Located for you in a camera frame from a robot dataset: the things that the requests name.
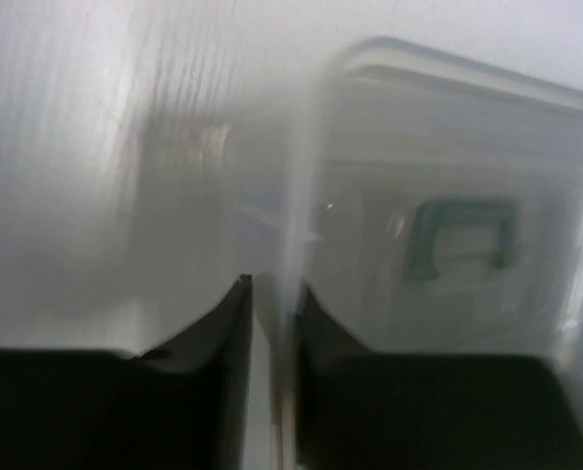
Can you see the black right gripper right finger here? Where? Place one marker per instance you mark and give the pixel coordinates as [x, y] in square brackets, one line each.
[358, 408]

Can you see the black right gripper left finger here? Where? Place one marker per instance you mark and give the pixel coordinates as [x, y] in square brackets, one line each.
[180, 405]

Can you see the green toolbox with clear lid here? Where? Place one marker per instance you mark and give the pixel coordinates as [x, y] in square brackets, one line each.
[431, 203]

